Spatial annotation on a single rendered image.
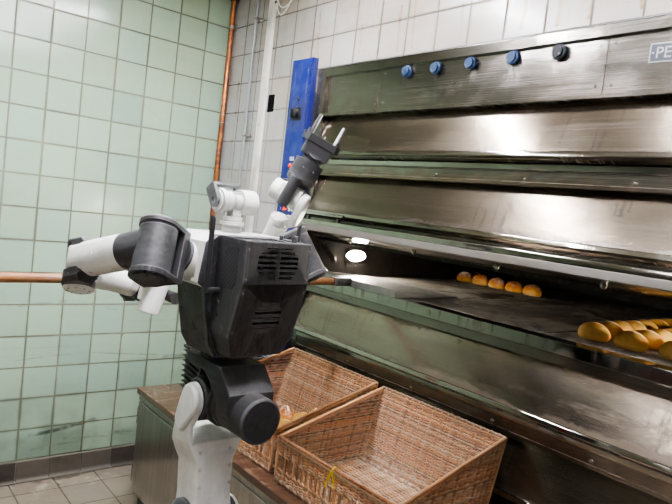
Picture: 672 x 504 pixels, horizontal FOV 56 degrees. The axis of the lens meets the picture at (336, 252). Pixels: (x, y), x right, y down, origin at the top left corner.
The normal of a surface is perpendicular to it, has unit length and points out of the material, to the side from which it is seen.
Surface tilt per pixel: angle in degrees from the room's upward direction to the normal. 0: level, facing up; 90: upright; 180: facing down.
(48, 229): 90
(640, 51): 90
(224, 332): 90
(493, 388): 70
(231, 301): 90
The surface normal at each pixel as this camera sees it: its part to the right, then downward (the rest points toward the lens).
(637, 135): -0.69, -0.39
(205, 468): 0.64, 0.01
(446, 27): -0.77, -0.05
